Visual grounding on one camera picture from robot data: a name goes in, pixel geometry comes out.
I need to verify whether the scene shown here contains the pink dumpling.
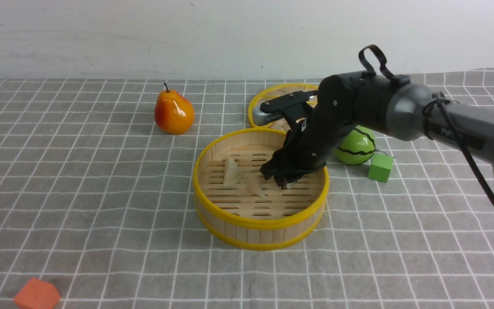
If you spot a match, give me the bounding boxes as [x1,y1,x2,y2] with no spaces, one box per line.
[246,175,266,198]

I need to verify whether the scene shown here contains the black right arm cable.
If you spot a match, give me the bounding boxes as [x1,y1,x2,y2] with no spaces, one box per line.
[358,45,494,249]

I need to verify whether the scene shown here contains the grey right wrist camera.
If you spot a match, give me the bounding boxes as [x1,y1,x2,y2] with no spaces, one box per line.
[253,90,319,127]

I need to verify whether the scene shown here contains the orange wooden block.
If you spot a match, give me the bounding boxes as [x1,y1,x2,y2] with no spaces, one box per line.
[13,278,61,309]

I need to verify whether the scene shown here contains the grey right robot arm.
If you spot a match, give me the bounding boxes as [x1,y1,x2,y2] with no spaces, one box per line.
[260,72,494,187]

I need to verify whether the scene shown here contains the green wooden cube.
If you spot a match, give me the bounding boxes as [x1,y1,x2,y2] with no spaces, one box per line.
[367,153,395,183]

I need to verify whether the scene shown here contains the orange yellow toy pear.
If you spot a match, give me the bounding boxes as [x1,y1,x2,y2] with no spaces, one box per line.
[154,82,196,135]

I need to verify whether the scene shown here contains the grey checkered tablecloth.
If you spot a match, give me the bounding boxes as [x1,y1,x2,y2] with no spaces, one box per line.
[0,79,494,309]

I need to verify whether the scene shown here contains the bamboo steamer tray yellow rim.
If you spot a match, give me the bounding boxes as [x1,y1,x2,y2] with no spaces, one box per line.
[192,127,329,251]

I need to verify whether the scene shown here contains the green toy watermelon ball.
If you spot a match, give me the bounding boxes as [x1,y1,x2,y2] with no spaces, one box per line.
[335,126,376,166]

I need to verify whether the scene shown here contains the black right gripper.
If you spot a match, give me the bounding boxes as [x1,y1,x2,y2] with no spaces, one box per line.
[259,103,359,189]

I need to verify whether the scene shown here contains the woven bamboo steamer lid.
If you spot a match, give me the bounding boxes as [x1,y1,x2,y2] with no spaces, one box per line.
[247,83,317,131]

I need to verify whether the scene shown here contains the beige dumpling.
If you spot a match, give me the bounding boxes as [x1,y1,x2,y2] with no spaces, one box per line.
[223,157,243,188]

